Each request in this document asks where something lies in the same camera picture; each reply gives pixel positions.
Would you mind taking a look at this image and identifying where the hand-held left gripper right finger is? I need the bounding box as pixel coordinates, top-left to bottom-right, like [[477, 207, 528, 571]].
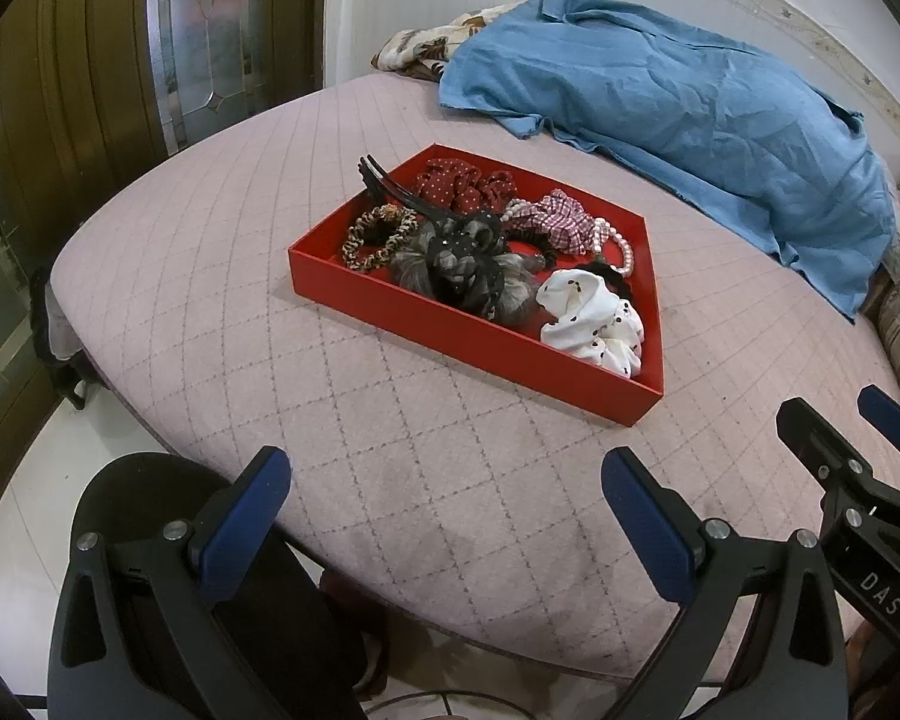
[[600, 446, 850, 720]]

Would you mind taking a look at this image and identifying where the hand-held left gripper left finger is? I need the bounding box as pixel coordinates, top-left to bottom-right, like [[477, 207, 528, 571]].
[[47, 446, 292, 720]]

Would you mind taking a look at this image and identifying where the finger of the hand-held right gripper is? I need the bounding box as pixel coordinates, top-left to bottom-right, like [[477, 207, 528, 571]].
[[776, 397, 900, 541], [859, 384, 900, 463]]

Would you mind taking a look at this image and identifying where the white dotted scrunchie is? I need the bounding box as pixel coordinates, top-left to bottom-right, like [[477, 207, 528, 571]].
[[536, 268, 646, 379]]

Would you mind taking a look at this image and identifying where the black hair tie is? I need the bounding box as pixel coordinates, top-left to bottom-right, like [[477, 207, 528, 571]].
[[583, 261, 635, 298]]

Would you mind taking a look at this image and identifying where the pearl bracelet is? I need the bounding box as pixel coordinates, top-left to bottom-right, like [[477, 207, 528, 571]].
[[504, 199, 637, 278]]

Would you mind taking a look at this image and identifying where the red tray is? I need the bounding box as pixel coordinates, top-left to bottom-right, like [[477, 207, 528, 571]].
[[287, 142, 665, 425]]

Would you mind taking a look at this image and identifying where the leopard print scrunchie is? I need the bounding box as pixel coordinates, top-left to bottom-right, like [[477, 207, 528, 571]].
[[341, 204, 421, 275]]

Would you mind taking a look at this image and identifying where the black round stool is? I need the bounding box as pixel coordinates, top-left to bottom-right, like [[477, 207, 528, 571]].
[[71, 454, 370, 720]]

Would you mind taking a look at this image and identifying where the pink quilted bed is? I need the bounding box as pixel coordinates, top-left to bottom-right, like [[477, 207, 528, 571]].
[[49, 71, 900, 685]]

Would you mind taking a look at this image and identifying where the grey and black scrunchie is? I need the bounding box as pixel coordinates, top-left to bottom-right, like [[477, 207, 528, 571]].
[[390, 229, 548, 328]]

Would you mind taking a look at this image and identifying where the pink plaid scrunchie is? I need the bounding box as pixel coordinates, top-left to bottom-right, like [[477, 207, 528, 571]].
[[504, 191, 608, 256]]

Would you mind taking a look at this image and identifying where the blue shirt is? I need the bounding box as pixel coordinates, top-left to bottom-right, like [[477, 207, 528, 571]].
[[439, 0, 898, 323]]

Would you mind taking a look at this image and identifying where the black hair claw clip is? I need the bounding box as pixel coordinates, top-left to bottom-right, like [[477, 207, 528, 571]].
[[356, 154, 505, 256]]

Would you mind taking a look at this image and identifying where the red dotted scrunchie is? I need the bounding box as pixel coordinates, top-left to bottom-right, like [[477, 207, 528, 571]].
[[409, 157, 517, 217]]

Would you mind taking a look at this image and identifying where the wooden door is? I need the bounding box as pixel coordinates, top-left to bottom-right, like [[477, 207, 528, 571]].
[[0, 0, 328, 241]]

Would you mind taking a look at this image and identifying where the stained glass door panel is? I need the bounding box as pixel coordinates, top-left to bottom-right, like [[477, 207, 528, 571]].
[[146, 0, 268, 155]]

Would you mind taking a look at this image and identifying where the floral patterned cloth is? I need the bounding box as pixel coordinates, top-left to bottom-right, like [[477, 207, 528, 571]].
[[371, 4, 527, 83]]

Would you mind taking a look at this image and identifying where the black cable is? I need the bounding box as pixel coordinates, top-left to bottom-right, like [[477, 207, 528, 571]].
[[361, 691, 527, 720]]

